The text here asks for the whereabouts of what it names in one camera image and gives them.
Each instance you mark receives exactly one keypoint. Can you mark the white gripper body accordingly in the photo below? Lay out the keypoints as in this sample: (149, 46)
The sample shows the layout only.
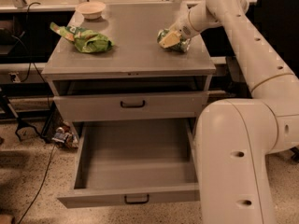
(183, 29)

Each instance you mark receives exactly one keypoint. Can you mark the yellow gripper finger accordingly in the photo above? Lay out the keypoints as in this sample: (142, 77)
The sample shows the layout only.
(169, 38)

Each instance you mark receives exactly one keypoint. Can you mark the green soda can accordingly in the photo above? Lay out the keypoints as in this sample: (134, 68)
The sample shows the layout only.
(182, 46)

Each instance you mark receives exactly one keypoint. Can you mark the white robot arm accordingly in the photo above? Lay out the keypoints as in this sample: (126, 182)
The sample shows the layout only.
(233, 136)

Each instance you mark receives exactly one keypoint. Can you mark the grey drawer cabinet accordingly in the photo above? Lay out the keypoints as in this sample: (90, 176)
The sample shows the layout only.
(135, 64)

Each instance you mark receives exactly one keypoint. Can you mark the closed grey upper drawer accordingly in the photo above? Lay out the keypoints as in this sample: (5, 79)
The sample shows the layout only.
(165, 105)

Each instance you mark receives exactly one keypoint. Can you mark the open grey bottom drawer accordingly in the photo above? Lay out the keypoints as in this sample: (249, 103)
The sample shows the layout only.
(133, 162)

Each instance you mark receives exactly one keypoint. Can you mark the green chip bag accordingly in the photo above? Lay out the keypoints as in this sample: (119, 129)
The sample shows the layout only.
(85, 40)

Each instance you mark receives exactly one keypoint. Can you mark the black office chair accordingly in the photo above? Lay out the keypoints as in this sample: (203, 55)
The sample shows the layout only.
(277, 16)

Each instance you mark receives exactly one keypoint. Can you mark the small items on floor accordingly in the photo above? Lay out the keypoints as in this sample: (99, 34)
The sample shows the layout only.
(64, 137)

